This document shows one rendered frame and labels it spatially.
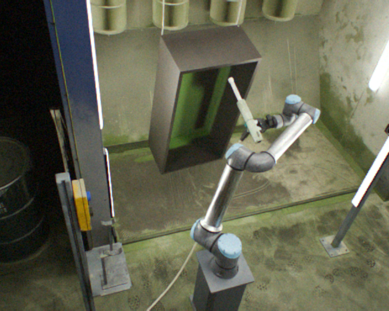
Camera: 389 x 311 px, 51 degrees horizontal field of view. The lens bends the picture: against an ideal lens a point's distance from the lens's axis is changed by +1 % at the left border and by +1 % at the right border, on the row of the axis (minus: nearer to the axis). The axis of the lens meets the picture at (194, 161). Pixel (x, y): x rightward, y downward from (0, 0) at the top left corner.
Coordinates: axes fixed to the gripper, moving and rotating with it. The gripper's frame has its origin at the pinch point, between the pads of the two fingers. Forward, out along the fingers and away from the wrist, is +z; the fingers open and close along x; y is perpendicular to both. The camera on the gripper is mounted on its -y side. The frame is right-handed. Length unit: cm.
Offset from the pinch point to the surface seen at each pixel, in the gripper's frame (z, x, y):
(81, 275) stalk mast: 121, -48, 38
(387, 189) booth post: -179, -59, 104
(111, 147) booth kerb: 53, 82, 169
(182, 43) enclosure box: 22, 66, -6
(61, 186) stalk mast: 122, -18, -33
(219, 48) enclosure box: 0, 56, -9
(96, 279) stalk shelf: 113, -53, 41
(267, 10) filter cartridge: -115, 139, 62
